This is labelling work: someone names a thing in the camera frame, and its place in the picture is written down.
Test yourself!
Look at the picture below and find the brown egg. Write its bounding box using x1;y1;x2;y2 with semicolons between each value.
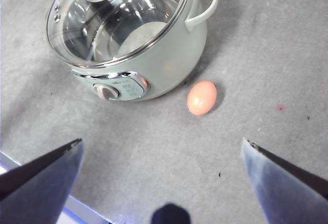
187;80;218;116

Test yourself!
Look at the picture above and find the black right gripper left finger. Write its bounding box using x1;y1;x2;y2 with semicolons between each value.
0;138;85;224

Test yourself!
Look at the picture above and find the sage green electric cooking pot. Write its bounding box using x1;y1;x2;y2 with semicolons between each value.
46;0;219;103

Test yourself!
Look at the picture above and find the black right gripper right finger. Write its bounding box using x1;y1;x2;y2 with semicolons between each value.
241;137;328;224

